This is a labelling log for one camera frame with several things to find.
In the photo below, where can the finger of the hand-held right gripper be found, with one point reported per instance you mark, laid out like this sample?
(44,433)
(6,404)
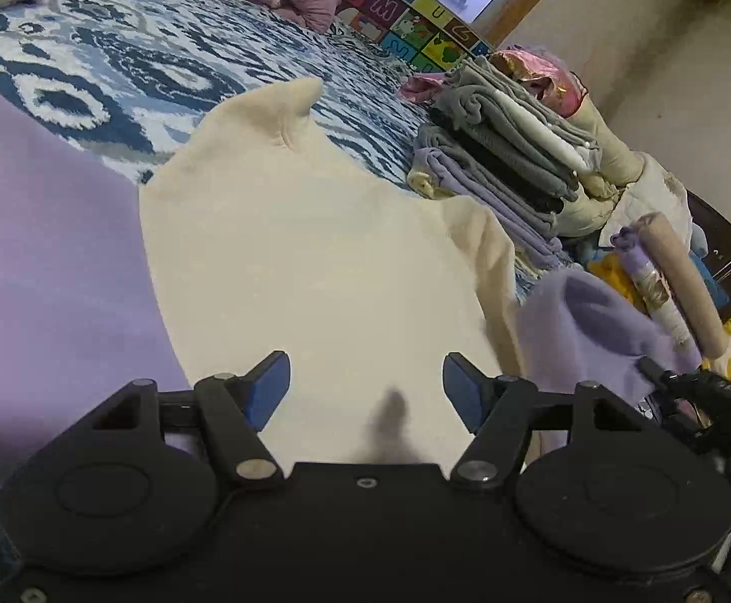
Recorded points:
(661,375)

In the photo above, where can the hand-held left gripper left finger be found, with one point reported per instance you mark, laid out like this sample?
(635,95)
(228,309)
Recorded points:
(270,384)

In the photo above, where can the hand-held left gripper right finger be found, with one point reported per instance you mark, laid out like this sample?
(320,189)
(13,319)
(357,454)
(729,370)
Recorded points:
(463,389)

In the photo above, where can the lavender knit sweater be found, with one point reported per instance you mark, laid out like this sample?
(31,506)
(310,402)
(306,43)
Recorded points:
(592,333)

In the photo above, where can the cream sweater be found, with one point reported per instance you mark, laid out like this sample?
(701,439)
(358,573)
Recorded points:
(315,264)

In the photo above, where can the stack of folded clothes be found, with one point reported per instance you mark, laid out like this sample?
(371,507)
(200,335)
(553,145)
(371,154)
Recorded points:
(497,151)

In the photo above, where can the beige cardboard tube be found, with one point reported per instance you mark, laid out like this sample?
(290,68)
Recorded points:
(680,276)

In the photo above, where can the blue cloth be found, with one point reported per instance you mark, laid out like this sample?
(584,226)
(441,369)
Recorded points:
(711,270)

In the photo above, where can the cream quilted bedding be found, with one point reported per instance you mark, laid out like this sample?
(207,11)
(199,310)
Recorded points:
(610,144)

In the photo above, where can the large lavender cloth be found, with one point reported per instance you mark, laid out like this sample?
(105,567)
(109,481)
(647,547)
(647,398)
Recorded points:
(45,251)

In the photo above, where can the pink satin cloth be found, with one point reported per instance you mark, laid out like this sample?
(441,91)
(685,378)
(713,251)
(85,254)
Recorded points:
(541,75)

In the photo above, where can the white patterned cloth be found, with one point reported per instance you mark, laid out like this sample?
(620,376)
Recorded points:
(343,28)

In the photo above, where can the blue white patterned bed cover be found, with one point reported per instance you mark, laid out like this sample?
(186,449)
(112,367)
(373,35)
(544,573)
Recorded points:
(120,44)

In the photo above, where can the colourful alphabet foam mat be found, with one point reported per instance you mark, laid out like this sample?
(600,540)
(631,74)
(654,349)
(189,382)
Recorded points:
(403,6)

